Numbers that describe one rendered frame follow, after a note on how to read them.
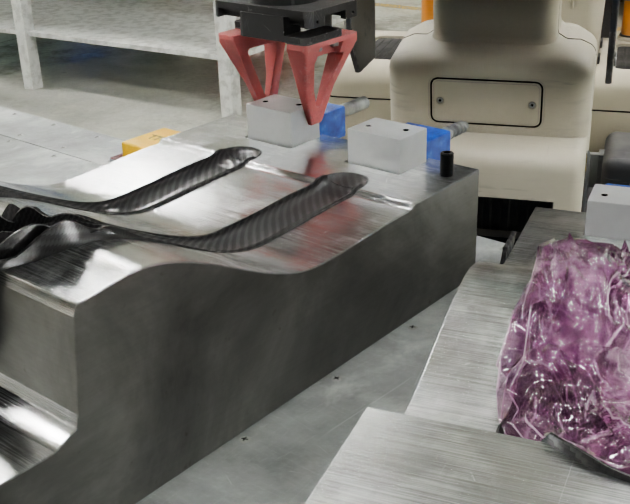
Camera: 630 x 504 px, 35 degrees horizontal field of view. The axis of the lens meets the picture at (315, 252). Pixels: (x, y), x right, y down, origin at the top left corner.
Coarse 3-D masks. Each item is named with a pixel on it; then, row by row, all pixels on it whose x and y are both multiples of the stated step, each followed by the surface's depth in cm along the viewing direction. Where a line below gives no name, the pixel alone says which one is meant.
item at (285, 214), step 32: (224, 160) 80; (0, 192) 61; (128, 192) 74; (160, 192) 75; (320, 192) 73; (352, 192) 71; (0, 224) 54; (32, 224) 50; (64, 224) 51; (96, 224) 58; (256, 224) 69; (288, 224) 69; (0, 256) 51; (32, 256) 51
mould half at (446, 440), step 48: (528, 240) 71; (480, 288) 55; (480, 336) 52; (432, 384) 50; (480, 384) 49; (384, 432) 41; (432, 432) 40; (480, 432) 40; (336, 480) 38; (384, 480) 38; (432, 480) 38; (480, 480) 38; (528, 480) 37; (576, 480) 37
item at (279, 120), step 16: (272, 96) 84; (256, 112) 82; (272, 112) 81; (288, 112) 80; (336, 112) 85; (352, 112) 89; (256, 128) 83; (272, 128) 81; (288, 128) 80; (304, 128) 81; (320, 128) 83; (336, 128) 85; (288, 144) 81
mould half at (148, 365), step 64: (192, 128) 86; (64, 192) 74; (192, 192) 74; (256, 192) 73; (384, 192) 71; (448, 192) 72; (64, 256) 52; (128, 256) 51; (192, 256) 55; (256, 256) 63; (320, 256) 63; (384, 256) 67; (448, 256) 74; (0, 320) 52; (64, 320) 48; (128, 320) 50; (192, 320) 54; (256, 320) 58; (320, 320) 63; (384, 320) 69; (0, 384) 53; (64, 384) 49; (128, 384) 51; (192, 384) 55; (256, 384) 60; (0, 448) 49; (64, 448) 49; (128, 448) 52; (192, 448) 57
